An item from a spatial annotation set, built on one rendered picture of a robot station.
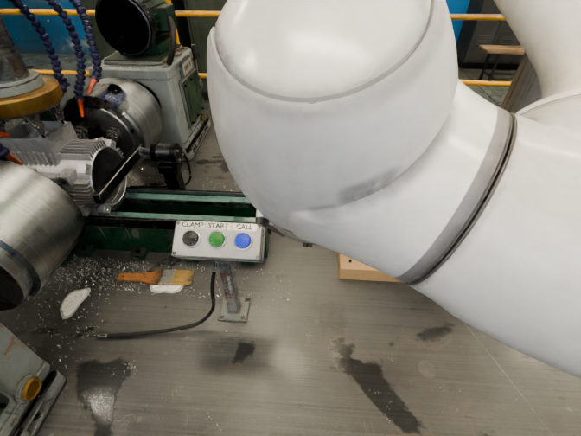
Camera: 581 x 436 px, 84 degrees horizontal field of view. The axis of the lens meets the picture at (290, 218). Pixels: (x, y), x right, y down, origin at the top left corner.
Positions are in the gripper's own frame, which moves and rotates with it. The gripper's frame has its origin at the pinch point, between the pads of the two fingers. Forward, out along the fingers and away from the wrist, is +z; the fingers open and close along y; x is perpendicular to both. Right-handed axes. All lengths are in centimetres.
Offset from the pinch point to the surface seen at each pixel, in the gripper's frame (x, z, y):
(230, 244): 0.7, 10.3, 14.4
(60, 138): -25, 21, 61
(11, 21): -393, 367, 488
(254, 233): -1.6, 10.3, 10.0
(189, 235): -0.5, 9.5, 22.1
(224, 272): 5.5, 19.1, 17.3
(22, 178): -10, 8, 56
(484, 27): -359, 333, -235
